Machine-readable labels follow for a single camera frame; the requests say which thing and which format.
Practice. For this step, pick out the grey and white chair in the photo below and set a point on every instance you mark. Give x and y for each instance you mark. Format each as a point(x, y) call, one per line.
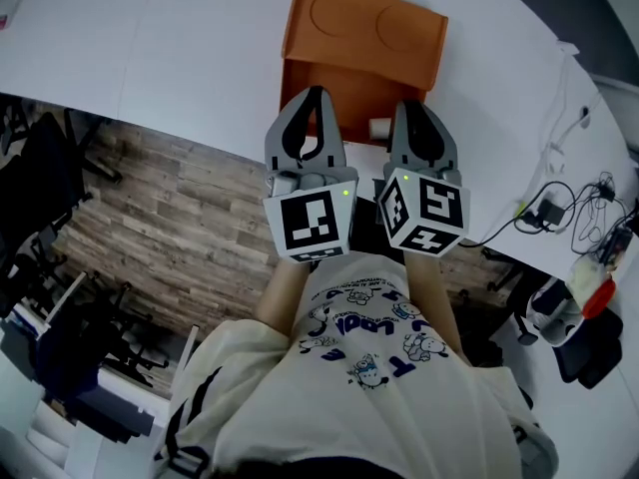
point(551, 317)

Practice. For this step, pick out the black padded chair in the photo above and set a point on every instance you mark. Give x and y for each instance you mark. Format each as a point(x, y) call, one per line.
point(594, 352)

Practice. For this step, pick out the person's right forearm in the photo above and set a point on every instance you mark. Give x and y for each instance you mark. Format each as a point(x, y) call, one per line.
point(429, 287)

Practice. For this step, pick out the black office chair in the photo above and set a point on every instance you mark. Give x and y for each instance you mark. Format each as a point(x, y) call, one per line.
point(45, 167)

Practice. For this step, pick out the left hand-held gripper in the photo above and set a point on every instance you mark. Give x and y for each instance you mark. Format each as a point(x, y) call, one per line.
point(309, 217)

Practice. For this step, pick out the orange cardboard box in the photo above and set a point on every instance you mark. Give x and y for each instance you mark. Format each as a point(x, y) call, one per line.
point(359, 43)

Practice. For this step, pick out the orange plastic object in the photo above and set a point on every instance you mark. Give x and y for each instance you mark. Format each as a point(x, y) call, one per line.
point(598, 298)

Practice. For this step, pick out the black chair wheel base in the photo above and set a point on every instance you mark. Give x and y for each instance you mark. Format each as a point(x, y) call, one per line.
point(127, 337)

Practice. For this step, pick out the white printed t-shirt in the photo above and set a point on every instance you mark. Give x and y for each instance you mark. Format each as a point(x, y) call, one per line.
point(319, 407)

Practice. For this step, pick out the small white item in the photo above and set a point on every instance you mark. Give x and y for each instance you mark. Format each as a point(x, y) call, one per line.
point(379, 127)

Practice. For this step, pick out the person's left forearm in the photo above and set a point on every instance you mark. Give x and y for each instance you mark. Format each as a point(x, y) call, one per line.
point(282, 297)

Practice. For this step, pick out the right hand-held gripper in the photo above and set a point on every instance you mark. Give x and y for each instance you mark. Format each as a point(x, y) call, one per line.
point(434, 207)

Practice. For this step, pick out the clear plastic bag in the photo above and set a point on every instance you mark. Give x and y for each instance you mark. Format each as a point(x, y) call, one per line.
point(584, 272)

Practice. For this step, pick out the black power adapter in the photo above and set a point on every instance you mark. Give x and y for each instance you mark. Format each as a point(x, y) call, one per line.
point(549, 211)

